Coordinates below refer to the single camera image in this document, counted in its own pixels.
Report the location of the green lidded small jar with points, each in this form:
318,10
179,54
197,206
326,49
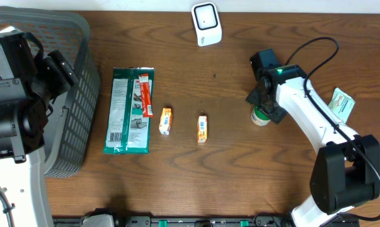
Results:
258,117

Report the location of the orange tissue pack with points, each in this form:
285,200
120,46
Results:
202,129
165,121

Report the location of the dark green package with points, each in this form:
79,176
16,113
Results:
128,130

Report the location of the red and white package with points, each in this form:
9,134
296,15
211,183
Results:
145,95

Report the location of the white barcode scanner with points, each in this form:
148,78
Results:
206,23

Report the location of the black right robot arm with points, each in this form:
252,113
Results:
347,167

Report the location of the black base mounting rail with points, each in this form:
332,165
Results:
107,217

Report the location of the mint green wipes packet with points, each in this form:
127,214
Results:
341,104

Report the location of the grey plastic mesh basket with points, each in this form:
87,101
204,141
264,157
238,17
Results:
67,132

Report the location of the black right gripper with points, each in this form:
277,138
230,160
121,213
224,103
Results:
275,115

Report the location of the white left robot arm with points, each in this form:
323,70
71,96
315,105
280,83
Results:
29,80

